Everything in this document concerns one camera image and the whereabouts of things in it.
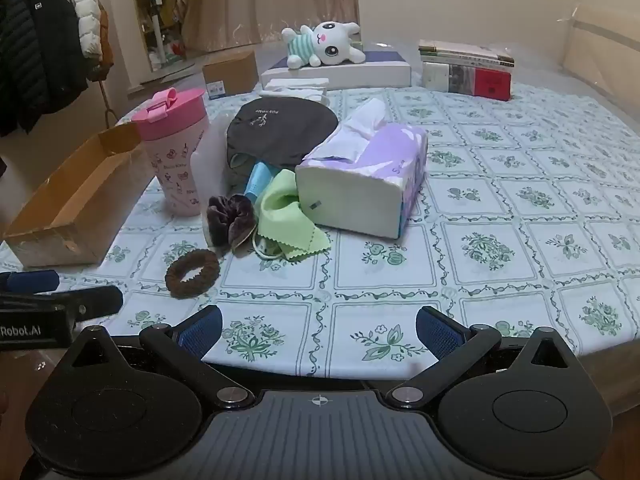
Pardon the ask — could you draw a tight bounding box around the small closed cardboard box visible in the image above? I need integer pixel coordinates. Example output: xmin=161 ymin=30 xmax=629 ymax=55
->
xmin=202 ymin=50 xmax=260 ymax=100

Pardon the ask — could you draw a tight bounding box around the light green cloth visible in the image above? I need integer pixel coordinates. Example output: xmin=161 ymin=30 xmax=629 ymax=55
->
xmin=257 ymin=169 xmax=332 ymax=261

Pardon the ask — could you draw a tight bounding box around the gold clothes rack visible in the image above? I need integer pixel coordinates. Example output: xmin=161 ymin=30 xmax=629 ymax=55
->
xmin=0 ymin=0 xmax=127 ymax=128

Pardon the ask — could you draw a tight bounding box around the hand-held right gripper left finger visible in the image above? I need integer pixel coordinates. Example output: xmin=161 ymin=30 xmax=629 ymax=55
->
xmin=57 ymin=305 xmax=256 ymax=408

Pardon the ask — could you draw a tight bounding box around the pink lidded cup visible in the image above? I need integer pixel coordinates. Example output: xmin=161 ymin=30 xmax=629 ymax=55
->
xmin=131 ymin=87 xmax=211 ymax=217

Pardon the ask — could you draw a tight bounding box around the beige curtain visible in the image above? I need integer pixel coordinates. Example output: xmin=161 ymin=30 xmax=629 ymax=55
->
xmin=182 ymin=0 xmax=361 ymax=54

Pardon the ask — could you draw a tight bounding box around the white cloth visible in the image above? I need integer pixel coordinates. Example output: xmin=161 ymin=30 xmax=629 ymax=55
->
xmin=264 ymin=78 xmax=331 ymax=92

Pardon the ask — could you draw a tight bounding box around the clear plastic bag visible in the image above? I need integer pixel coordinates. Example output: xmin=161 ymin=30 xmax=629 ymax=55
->
xmin=192 ymin=122 xmax=236 ymax=202

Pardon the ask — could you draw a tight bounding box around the brown jacket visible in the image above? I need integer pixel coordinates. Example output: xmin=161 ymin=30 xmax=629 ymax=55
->
xmin=97 ymin=5 xmax=115 ymax=82

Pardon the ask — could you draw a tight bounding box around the brown velvet scrunchie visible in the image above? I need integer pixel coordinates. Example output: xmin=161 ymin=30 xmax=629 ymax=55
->
xmin=206 ymin=194 xmax=259 ymax=251

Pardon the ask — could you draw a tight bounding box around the purple white tissue pack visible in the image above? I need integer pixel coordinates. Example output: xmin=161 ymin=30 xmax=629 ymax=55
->
xmin=295 ymin=97 xmax=430 ymax=239

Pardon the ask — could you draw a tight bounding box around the dark grey hat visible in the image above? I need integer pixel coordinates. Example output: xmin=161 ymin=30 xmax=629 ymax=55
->
xmin=226 ymin=96 xmax=341 ymax=182

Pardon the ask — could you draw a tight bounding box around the black puffer jacket white logo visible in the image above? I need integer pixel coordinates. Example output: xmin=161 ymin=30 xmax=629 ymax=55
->
xmin=25 ymin=0 xmax=89 ymax=111

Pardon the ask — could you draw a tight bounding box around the pile of thin books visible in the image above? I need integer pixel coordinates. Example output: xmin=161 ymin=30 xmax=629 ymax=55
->
xmin=418 ymin=40 xmax=516 ymax=68

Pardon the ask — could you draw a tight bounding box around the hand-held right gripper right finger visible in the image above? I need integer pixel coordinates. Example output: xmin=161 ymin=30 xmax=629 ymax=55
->
xmin=385 ymin=306 xmax=581 ymax=408

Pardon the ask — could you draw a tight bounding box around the white plush bunny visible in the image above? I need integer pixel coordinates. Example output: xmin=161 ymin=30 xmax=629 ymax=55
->
xmin=281 ymin=21 xmax=366 ymax=69

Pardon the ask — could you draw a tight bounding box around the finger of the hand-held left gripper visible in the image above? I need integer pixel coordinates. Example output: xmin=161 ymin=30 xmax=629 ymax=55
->
xmin=0 ymin=270 xmax=61 ymax=294
xmin=55 ymin=287 xmax=124 ymax=322

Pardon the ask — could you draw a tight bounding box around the dark brown hair tie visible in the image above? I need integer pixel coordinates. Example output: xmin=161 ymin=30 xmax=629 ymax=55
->
xmin=165 ymin=249 xmax=221 ymax=299

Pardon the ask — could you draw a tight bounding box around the white flat box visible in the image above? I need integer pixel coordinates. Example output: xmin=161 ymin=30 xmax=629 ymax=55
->
xmin=260 ymin=49 xmax=414 ymax=89

